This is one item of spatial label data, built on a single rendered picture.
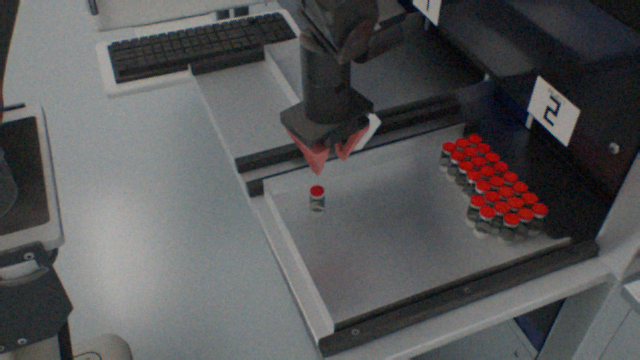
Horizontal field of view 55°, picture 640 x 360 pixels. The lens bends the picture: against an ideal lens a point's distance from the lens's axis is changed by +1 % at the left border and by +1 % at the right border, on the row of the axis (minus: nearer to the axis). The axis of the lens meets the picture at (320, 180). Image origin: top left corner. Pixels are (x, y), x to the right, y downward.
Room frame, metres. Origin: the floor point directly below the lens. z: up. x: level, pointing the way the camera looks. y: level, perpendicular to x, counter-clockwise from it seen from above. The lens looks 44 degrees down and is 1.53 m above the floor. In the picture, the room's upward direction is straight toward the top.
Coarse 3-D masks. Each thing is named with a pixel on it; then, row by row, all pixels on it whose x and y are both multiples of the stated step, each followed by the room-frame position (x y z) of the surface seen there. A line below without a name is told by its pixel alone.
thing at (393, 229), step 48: (432, 144) 0.73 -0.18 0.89; (288, 192) 0.63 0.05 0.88; (336, 192) 0.63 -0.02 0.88; (384, 192) 0.63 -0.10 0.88; (432, 192) 0.63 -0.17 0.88; (288, 240) 0.53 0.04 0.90; (336, 240) 0.54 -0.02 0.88; (384, 240) 0.54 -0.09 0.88; (432, 240) 0.54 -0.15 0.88; (480, 240) 0.54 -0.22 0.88; (528, 240) 0.54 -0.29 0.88; (336, 288) 0.46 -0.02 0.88; (384, 288) 0.46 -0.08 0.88; (432, 288) 0.44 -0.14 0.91
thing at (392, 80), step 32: (416, 32) 1.09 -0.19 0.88; (288, 64) 0.97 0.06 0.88; (352, 64) 0.97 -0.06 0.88; (384, 64) 0.97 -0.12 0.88; (416, 64) 0.97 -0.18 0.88; (448, 64) 0.97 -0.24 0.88; (288, 96) 0.87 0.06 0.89; (384, 96) 0.87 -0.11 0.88; (416, 96) 0.87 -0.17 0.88; (448, 96) 0.84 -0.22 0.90; (480, 96) 0.87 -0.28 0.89
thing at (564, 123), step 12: (540, 84) 0.68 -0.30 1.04; (540, 96) 0.68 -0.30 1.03; (528, 108) 0.69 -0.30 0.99; (540, 108) 0.67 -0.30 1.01; (552, 108) 0.65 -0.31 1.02; (564, 108) 0.64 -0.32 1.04; (576, 108) 0.62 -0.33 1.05; (540, 120) 0.67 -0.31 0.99; (552, 120) 0.65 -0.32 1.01; (564, 120) 0.63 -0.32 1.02; (552, 132) 0.64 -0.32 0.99; (564, 132) 0.62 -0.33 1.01; (564, 144) 0.62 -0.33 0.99
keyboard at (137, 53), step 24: (216, 24) 1.21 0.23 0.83; (240, 24) 1.22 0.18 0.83; (264, 24) 1.21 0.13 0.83; (288, 24) 1.23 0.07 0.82; (120, 48) 1.11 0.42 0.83; (144, 48) 1.11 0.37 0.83; (168, 48) 1.11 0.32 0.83; (192, 48) 1.12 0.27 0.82; (216, 48) 1.11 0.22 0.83; (240, 48) 1.12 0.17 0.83; (120, 72) 1.03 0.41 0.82; (144, 72) 1.04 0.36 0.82; (168, 72) 1.05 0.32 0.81
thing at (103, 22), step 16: (112, 0) 1.23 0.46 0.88; (128, 0) 1.24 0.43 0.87; (144, 0) 1.25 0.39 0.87; (160, 0) 1.26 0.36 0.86; (176, 0) 1.28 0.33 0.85; (192, 0) 1.29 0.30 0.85; (208, 0) 1.30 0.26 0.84; (224, 0) 1.32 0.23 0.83; (240, 0) 1.33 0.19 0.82; (256, 0) 1.34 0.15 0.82; (272, 0) 1.36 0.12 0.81; (96, 16) 1.21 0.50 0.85; (112, 16) 1.23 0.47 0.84; (128, 16) 1.24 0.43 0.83; (144, 16) 1.25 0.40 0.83; (160, 16) 1.26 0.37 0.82; (176, 16) 1.28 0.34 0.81
